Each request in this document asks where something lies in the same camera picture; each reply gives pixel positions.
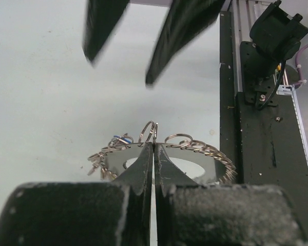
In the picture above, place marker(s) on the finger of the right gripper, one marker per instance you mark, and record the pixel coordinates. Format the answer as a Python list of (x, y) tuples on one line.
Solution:
[(184, 22), (101, 18)]

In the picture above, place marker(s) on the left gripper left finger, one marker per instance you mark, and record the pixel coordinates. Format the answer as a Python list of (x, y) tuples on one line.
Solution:
[(83, 213)]

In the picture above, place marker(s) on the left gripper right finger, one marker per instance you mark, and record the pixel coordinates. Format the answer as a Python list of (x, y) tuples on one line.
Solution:
[(219, 214)]

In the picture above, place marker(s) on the metal disc with keyrings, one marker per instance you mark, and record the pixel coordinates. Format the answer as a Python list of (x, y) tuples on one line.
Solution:
[(216, 167)]

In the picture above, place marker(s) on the key with blue tag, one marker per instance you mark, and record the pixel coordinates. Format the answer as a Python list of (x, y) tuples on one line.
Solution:
[(121, 140)]

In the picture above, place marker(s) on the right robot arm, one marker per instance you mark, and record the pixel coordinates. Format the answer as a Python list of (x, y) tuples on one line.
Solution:
[(275, 35)]

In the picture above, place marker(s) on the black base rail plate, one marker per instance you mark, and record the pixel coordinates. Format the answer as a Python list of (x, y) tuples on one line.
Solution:
[(264, 145)]

